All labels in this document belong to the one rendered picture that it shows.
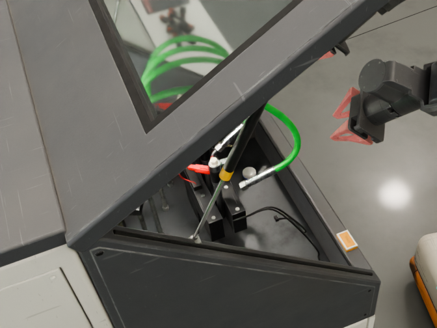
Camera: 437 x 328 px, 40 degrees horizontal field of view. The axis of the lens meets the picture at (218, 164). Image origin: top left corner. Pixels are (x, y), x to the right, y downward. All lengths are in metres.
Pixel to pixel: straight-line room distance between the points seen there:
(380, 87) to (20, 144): 0.59
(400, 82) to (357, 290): 0.58
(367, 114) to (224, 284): 0.41
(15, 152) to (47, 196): 0.12
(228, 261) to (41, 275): 0.33
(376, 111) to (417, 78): 0.10
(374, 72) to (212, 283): 0.47
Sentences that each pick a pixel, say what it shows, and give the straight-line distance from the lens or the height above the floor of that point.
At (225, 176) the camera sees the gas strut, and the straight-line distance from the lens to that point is 0.95.
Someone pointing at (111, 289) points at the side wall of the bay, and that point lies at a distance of 1.05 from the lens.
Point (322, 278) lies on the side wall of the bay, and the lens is 1.30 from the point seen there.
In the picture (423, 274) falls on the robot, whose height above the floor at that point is 0.17.
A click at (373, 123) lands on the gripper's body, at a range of 1.11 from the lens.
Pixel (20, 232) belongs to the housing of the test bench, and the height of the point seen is 1.50.
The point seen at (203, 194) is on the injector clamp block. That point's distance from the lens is 1.56.
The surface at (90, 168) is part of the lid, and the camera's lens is 0.92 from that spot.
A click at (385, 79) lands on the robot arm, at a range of 0.99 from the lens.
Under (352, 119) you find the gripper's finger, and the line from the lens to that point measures 1.11.
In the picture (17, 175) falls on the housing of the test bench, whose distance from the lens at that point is 1.00.
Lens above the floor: 2.18
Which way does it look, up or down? 48 degrees down
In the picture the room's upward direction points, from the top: 8 degrees counter-clockwise
